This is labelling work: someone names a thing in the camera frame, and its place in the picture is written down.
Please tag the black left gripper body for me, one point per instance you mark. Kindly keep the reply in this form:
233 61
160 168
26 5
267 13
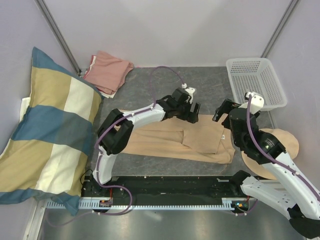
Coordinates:
183 112

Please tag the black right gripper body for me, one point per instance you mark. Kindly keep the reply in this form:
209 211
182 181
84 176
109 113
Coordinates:
227 124

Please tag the beige t shirt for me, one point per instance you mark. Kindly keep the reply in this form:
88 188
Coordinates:
204 141

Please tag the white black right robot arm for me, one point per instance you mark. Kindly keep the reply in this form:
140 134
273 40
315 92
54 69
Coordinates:
301 202

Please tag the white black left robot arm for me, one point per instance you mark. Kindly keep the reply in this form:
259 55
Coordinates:
115 131

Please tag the white plastic basket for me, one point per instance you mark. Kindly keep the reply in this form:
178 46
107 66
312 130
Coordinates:
254 74

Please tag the beige bucket hat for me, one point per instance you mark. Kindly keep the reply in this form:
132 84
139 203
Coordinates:
287 139

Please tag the folded pink t shirt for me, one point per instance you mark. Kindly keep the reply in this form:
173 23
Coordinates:
107 73

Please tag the blue yellow striped pillow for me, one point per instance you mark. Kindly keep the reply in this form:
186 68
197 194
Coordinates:
46 155

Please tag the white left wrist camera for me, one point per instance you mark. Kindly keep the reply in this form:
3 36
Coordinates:
191 92

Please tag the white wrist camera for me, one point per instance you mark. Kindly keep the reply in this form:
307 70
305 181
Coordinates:
255 102
191 92

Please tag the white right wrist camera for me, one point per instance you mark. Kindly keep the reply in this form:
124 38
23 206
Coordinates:
255 102

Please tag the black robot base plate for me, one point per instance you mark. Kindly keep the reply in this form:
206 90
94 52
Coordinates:
168 191

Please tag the right aluminium frame post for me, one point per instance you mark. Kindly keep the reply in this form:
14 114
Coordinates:
280 27

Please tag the aluminium frame post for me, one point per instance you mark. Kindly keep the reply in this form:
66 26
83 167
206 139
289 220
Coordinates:
48 16
280 27

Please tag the left aluminium frame post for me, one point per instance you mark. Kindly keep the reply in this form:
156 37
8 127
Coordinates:
48 16

